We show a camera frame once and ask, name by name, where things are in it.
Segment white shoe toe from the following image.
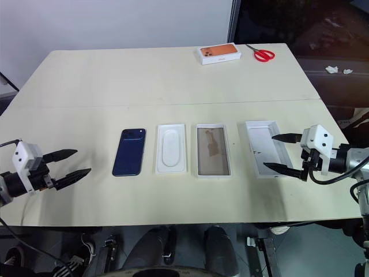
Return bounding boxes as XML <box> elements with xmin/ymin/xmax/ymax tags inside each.
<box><xmin>270</xmin><ymin>225</ymin><xmax>291</xmax><ymax>235</ymax></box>

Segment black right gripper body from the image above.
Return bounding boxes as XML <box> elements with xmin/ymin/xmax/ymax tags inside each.
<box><xmin>299</xmin><ymin>148</ymin><xmax>321</xmax><ymax>182</ymax></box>

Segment dark blue smartphone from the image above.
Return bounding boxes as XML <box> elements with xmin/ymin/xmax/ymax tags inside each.
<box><xmin>111</xmin><ymin>128</ymin><xmax>147</xmax><ymax>177</ymax></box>

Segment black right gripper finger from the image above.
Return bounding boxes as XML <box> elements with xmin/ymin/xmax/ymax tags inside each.
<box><xmin>271</xmin><ymin>133</ymin><xmax>303</xmax><ymax>144</ymax></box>
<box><xmin>263</xmin><ymin>162</ymin><xmax>303</xmax><ymax>180</ymax></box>

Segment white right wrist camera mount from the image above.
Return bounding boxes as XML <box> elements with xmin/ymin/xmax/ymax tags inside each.
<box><xmin>299</xmin><ymin>124</ymin><xmax>334</xmax><ymax>177</ymax></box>

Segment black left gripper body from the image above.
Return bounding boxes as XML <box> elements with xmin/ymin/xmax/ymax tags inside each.
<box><xmin>28</xmin><ymin>158</ymin><xmax>59</xmax><ymax>192</ymax></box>

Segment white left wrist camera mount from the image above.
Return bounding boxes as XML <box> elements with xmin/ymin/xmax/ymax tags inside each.
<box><xmin>12</xmin><ymin>141</ymin><xmax>44</xmax><ymax>193</ymax></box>

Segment dark rounded shape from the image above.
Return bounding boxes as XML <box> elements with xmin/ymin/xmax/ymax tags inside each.
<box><xmin>202</xmin><ymin>226</ymin><xmax>239</xmax><ymax>274</ymax></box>

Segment grey metal partition post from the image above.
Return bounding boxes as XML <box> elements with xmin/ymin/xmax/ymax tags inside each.
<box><xmin>227</xmin><ymin>0</ymin><xmax>242</xmax><ymax>44</ymax></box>

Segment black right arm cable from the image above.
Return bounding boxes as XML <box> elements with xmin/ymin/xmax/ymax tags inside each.
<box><xmin>308</xmin><ymin>157</ymin><xmax>369</xmax><ymax>186</ymax></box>

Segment red handled scissors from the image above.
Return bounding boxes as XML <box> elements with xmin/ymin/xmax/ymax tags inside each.
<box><xmin>245</xmin><ymin>43</ymin><xmax>276</xmax><ymax>62</ymax></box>

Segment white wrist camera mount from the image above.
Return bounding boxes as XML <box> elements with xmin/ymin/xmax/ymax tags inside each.
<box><xmin>12</xmin><ymin>141</ymin><xmax>44</xmax><ymax>193</ymax></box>
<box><xmin>299</xmin><ymin>124</ymin><xmax>334</xmax><ymax>177</ymax></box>

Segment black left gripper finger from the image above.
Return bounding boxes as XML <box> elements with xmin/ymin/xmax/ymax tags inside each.
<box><xmin>54</xmin><ymin>167</ymin><xmax>92</xmax><ymax>191</ymax></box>
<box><xmin>43</xmin><ymin>148</ymin><xmax>78</xmax><ymax>163</ymax></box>

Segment orange phone picture box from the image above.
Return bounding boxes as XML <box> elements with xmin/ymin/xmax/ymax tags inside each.
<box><xmin>197</xmin><ymin>43</ymin><xmax>243</xmax><ymax>66</ymax></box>

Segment thin black floor cable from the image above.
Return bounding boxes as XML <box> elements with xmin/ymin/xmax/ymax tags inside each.
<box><xmin>0</xmin><ymin>216</ymin><xmax>77</xmax><ymax>275</ymax></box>

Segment metal table frame bracket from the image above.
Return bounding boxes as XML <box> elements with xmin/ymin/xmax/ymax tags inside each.
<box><xmin>244</xmin><ymin>235</ymin><xmax>270</xmax><ymax>257</ymax></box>

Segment white moulded insert tray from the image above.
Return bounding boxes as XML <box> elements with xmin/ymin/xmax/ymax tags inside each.
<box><xmin>155</xmin><ymin>123</ymin><xmax>189</xmax><ymax>175</ymax></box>

